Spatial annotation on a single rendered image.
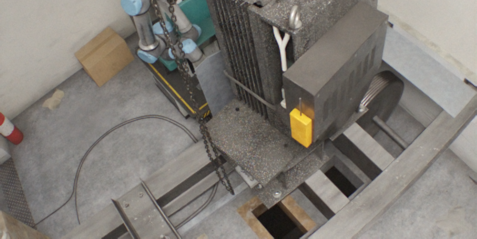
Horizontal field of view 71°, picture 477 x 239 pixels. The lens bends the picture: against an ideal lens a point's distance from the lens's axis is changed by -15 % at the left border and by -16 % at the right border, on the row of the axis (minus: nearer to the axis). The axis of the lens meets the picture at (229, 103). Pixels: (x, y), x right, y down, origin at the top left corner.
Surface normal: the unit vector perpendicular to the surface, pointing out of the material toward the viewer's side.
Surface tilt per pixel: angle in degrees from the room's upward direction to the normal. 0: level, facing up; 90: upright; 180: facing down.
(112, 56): 90
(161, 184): 0
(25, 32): 90
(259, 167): 0
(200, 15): 90
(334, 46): 0
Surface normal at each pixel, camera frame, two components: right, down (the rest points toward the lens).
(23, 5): 0.57, 0.61
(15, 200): -0.18, -0.56
